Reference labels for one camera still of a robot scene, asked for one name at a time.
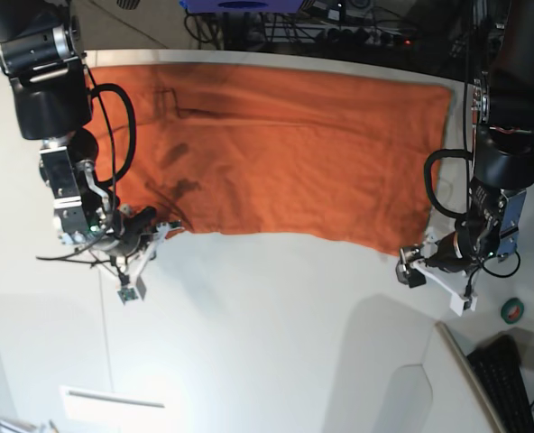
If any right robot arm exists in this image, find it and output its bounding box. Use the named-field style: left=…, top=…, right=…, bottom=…
left=0, top=1, right=170, bottom=289

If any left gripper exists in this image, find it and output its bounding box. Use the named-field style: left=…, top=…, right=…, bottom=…
left=395, top=227, right=479, bottom=297

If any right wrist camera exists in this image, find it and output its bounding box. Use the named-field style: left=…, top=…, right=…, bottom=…
left=117, top=278, right=146, bottom=305

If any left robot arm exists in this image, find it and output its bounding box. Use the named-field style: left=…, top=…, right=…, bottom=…
left=396, top=1, right=534, bottom=301

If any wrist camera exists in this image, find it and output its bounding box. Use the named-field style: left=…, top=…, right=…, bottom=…
left=117, top=278, right=146, bottom=305
left=449, top=293, right=478, bottom=317

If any black keyboard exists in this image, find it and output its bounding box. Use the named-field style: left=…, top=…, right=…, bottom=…
left=467, top=334, right=534, bottom=433

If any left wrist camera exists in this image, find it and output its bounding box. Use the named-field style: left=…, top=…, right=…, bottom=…
left=449, top=293, right=478, bottom=317

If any orange t-shirt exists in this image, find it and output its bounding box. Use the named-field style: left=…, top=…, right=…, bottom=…
left=93, top=63, right=452, bottom=254

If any green tape roll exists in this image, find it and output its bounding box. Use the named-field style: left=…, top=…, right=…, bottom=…
left=501, top=298, right=525, bottom=325

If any blue box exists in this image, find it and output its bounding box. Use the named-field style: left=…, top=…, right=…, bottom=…
left=180, top=0, right=304, bottom=14

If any white cable tray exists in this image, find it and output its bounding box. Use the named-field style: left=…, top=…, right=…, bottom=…
left=60, top=386, right=171, bottom=432

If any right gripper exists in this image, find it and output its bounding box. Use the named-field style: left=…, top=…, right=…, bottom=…
left=90, top=207, right=170, bottom=280

